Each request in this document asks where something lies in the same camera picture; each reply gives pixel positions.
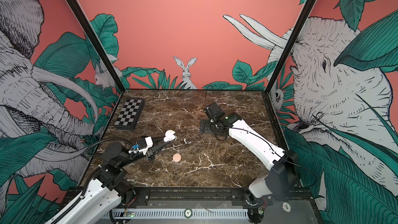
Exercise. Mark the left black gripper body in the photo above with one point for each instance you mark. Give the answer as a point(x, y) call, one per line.
point(150, 157)

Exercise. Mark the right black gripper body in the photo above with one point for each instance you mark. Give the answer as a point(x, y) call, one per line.
point(211, 127)

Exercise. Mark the white round charging case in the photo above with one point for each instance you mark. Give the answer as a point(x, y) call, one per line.
point(170, 135)

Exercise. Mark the pink earbuds charging case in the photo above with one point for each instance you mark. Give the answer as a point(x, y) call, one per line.
point(177, 157)

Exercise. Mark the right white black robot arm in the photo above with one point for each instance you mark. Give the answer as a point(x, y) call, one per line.
point(280, 163)

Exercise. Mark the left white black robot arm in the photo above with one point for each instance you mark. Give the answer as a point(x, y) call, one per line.
point(106, 187)

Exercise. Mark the black white checkerboard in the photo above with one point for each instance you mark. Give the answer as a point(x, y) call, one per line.
point(130, 114)

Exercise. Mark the white perforated vent strip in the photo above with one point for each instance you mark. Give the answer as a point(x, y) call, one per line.
point(179, 213)

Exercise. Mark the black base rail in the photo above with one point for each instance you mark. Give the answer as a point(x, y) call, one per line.
point(236, 196)

